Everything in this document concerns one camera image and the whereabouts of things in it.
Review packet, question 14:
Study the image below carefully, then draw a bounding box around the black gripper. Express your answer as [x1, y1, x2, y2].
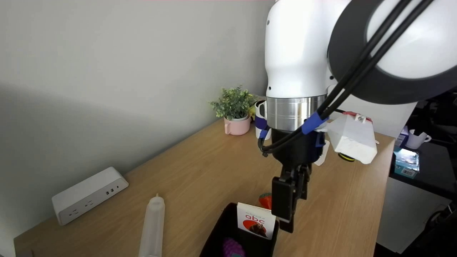
[270, 131, 327, 234]

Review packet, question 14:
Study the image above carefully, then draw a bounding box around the white card box red print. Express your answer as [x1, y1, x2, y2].
[236, 201, 277, 240]

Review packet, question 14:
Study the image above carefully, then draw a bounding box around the black rectangular box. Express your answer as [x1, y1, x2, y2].
[199, 201, 280, 257]

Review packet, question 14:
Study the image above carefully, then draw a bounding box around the teal box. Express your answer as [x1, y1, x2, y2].
[391, 147, 423, 180]

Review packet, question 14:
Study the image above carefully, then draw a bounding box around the white power strip box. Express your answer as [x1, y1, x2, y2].
[50, 165, 130, 227]

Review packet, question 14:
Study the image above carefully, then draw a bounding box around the red strawberry toy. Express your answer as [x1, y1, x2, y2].
[259, 192, 274, 211]

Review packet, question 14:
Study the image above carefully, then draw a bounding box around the purple eggplant toy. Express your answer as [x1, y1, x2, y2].
[221, 237, 247, 257]

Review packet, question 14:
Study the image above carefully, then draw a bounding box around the green plant in pink pot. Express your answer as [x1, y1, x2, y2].
[210, 85, 259, 137]

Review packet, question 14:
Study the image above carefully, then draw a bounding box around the white cup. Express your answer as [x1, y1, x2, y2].
[404, 127, 433, 151]

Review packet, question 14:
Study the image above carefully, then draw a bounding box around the black side table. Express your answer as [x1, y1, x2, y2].
[387, 137, 457, 201]

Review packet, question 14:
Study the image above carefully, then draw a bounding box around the translucent white squeeze bottle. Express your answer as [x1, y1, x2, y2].
[137, 194, 167, 257]

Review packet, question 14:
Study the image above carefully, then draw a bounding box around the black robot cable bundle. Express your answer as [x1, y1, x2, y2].
[260, 0, 436, 155]

